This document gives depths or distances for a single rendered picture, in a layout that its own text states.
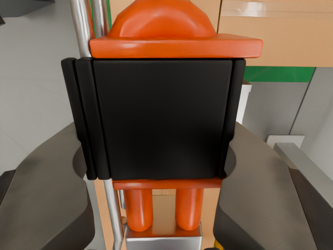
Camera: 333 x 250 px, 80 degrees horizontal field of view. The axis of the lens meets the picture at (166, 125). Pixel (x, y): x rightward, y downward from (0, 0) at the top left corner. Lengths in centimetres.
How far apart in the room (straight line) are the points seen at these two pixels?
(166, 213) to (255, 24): 81
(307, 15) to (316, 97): 98
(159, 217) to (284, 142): 179
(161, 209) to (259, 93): 149
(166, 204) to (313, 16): 92
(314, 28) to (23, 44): 157
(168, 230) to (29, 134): 180
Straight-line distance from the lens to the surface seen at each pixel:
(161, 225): 18
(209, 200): 68
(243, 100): 91
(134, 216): 17
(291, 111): 183
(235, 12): 88
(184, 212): 17
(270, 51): 95
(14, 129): 197
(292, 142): 198
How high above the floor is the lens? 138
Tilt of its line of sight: 61 degrees down
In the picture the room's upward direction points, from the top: 177 degrees clockwise
